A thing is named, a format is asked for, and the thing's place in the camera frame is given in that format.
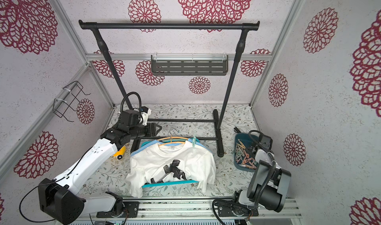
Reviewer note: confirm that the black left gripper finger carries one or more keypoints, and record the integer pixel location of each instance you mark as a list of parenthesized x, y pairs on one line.
[(157, 125), (158, 129)]

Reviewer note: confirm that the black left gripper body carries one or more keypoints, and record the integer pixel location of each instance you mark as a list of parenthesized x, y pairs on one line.
[(144, 131)]

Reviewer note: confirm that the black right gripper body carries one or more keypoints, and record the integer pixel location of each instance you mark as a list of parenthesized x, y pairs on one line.
[(256, 147)]

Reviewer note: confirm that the wooden hanger with metal hook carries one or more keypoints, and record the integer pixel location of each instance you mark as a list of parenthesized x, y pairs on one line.
[(172, 138)]

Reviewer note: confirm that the white t-shirt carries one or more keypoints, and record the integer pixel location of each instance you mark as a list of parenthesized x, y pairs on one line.
[(158, 162)]

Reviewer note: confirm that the mint green clothespin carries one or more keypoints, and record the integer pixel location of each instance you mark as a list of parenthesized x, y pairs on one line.
[(194, 141)]

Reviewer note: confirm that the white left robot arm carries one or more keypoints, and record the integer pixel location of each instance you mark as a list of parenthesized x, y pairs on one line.
[(59, 197)]

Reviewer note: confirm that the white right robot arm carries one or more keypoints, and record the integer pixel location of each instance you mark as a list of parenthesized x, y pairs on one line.
[(270, 182)]

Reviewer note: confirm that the light blue t-shirt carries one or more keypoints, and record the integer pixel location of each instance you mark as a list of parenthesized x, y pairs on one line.
[(148, 144)]

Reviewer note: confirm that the teal plastic clothespin bin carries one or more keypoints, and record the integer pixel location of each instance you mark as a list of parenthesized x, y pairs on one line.
[(244, 157)]

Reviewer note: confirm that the yellow plush toy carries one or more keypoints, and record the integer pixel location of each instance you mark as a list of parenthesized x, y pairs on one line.
[(120, 154)]

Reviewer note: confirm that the teal perforated tray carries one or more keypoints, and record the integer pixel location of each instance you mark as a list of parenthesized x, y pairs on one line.
[(180, 182)]

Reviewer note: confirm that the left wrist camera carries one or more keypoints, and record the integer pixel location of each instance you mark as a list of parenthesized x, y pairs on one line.
[(145, 112)]

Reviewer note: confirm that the black wall shelf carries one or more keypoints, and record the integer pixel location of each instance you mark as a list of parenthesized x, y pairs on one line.
[(189, 66)]

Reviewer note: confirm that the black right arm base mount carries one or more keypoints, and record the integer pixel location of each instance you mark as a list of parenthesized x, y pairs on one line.
[(230, 209)]

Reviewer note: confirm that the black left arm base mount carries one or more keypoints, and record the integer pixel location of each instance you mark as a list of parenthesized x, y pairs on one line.
[(121, 208)]

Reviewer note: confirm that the black wire wall rack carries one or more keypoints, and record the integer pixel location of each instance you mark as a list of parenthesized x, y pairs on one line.
[(65, 103)]

